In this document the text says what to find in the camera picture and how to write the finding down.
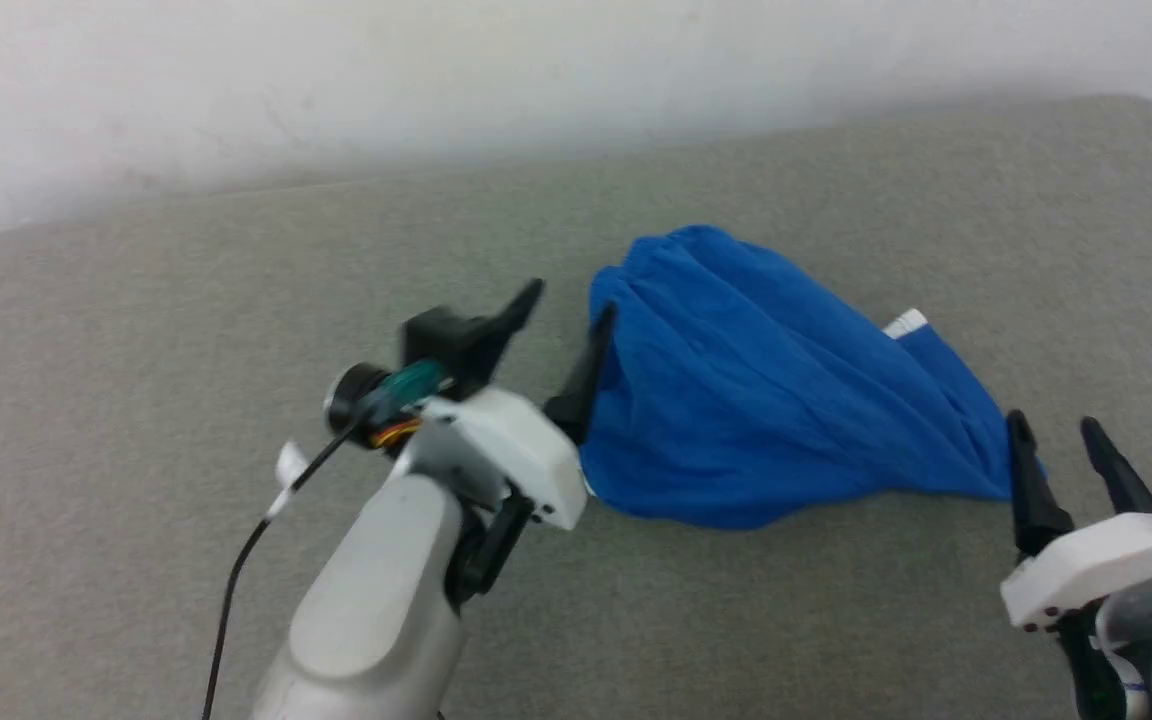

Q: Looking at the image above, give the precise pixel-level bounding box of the thin black cable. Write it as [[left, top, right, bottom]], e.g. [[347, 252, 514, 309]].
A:
[[201, 420, 369, 720]]

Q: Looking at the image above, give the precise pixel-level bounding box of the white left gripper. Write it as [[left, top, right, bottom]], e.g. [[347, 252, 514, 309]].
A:
[[398, 278, 620, 532]]

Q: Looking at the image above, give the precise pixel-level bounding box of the white cable tag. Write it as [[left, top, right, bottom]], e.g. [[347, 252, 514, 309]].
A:
[[266, 440, 311, 519]]

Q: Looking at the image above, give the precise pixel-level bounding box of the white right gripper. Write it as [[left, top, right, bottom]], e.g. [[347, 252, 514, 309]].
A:
[[1000, 409, 1152, 633]]

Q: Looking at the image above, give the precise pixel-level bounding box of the blue garment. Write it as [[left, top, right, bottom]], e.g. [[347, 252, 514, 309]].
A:
[[576, 224, 1047, 532]]

